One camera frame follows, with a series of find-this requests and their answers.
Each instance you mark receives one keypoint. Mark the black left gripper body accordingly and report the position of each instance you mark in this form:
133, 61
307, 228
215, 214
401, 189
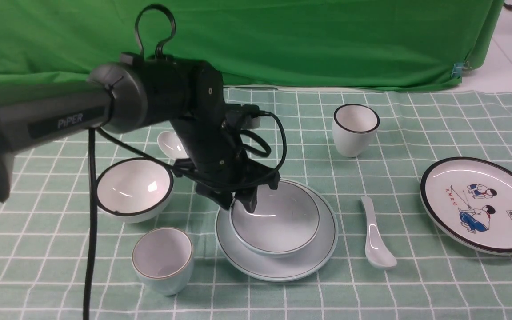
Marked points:
218, 143

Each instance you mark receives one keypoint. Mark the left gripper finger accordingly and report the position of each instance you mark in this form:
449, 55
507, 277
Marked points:
222, 198
248, 197

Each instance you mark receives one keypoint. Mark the pale blue shallow bowl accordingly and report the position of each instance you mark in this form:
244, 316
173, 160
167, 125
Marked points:
283, 222

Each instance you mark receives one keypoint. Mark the pale blue brown-rimmed cup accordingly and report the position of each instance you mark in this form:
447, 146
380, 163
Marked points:
163, 260

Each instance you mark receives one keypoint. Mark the plain white ceramic spoon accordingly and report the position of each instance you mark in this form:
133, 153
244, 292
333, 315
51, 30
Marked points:
376, 252

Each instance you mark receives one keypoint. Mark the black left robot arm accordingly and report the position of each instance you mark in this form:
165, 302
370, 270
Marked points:
134, 93

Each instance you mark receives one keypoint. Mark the white spoon with characters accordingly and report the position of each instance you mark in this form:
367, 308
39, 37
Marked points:
171, 145

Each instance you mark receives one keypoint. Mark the pale blue saucer plate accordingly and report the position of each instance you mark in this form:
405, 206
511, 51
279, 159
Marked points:
286, 267

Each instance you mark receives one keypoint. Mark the black-rimmed cartoon plate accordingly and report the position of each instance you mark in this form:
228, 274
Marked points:
470, 200

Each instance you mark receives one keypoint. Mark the black-rimmed white bowl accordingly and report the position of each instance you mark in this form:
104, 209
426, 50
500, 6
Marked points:
134, 190

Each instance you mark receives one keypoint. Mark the black-rimmed white cup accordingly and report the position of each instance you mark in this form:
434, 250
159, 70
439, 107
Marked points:
354, 126

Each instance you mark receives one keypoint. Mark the green checked tablecloth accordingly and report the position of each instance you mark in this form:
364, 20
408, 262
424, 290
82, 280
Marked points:
44, 224

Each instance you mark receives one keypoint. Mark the blue backdrop clip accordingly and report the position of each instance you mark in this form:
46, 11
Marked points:
458, 70

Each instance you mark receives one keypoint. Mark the green backdrop cloth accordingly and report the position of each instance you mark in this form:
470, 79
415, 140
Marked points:
392, 45

